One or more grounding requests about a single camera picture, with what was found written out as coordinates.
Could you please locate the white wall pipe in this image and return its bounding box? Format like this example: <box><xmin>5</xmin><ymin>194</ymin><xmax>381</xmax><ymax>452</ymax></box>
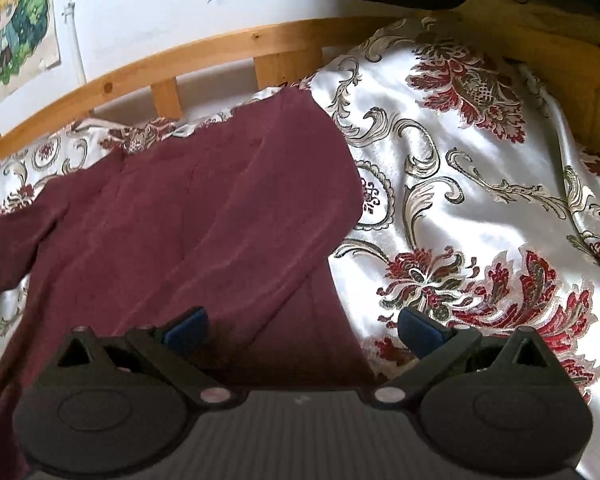
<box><xmin>61</xmin><ymin>0</ymin><xmax>89</xmax><ymax>86</ymax></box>

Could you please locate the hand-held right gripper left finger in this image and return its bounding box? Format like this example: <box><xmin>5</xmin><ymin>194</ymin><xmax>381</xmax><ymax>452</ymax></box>
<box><xmin>55</xmin><ymin>306</ymin><xmax>236</xmax><ymax>406</ymax></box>

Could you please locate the white floral satin bedspread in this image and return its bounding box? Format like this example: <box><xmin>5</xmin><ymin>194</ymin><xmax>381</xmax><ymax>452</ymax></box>
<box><xmin>0</xmin><ymin>15</ymin><xmax>600</xmax><ymax>480</ymax></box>

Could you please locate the wooden side board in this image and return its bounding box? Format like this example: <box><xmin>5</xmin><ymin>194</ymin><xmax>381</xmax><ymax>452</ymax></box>
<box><xmin>457</xmin><ymin>0</ymin><xmax>600</xmax><ymax>161</ymax></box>

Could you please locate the maroon knit garment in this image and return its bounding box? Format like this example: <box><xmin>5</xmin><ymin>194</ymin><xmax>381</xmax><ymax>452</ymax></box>
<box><xmin>0</xmin><ymin>87</ymin><xmax>381</xmax><ymax>480</ymax></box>

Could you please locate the cartoon figure wall poster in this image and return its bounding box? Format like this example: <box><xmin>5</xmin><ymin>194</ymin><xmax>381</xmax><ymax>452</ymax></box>
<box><xmin>0</xmin><ymin>0</ymin><xmax>62</xmax><ymax>106</ymax></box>

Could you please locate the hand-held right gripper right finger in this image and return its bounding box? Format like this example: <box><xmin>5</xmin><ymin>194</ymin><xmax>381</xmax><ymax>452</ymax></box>
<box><xmin>372</xmin><ymin>307</ymin><xmax>549</xmax><ymax>406</ymax></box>

